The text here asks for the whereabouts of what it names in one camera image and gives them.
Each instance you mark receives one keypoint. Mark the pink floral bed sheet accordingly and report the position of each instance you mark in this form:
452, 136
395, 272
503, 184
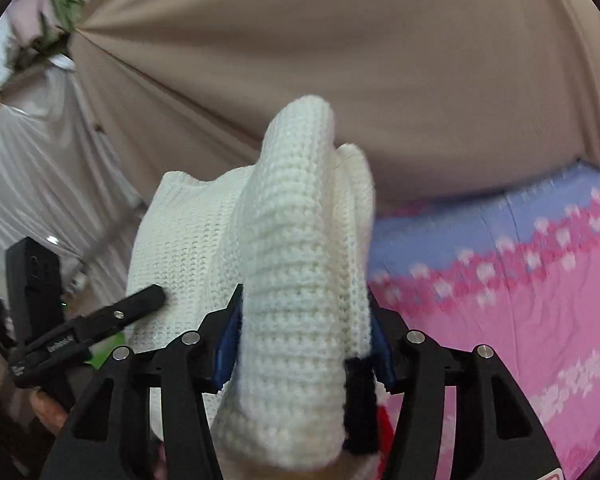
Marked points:
505, 335

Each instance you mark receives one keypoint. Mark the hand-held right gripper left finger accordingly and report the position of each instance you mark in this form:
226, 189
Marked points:
227, 345

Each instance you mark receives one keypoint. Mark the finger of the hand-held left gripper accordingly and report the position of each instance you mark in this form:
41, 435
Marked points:
125, 310

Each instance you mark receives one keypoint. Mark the beige curtain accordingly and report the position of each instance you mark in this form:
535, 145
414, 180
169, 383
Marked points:
380, 60

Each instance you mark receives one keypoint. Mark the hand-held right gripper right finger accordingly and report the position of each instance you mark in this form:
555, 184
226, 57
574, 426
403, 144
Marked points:
382, 355

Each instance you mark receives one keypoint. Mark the white red black knit sweater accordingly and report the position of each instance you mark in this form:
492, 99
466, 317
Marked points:
290, 260

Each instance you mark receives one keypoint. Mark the white satin curtain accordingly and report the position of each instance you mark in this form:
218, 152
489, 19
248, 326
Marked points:
40, 170

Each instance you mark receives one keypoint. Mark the person's left hand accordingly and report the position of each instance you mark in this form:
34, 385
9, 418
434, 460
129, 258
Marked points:
50, 412

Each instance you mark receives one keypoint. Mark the green artificial leaf vine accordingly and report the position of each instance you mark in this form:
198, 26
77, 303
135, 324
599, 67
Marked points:
62, 2

